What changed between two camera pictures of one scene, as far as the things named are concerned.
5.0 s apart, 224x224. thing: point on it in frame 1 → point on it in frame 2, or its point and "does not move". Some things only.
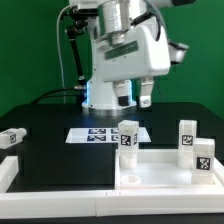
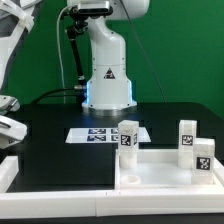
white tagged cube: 203,164 does not move
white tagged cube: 128,142 does not move
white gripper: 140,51 → 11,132
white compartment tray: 158,169 does not move
